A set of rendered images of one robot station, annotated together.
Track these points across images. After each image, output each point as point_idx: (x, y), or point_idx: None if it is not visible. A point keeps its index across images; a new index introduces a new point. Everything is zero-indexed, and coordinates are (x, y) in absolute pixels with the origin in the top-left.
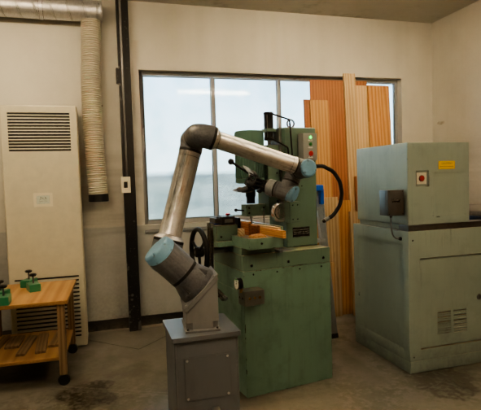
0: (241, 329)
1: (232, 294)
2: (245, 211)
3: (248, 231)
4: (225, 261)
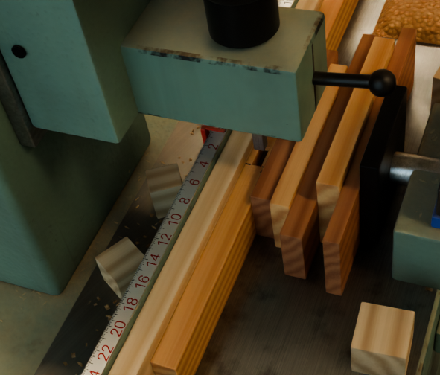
0: None
1: None
2: (324, 64)
3: (414, 66)
4: (436, 366)
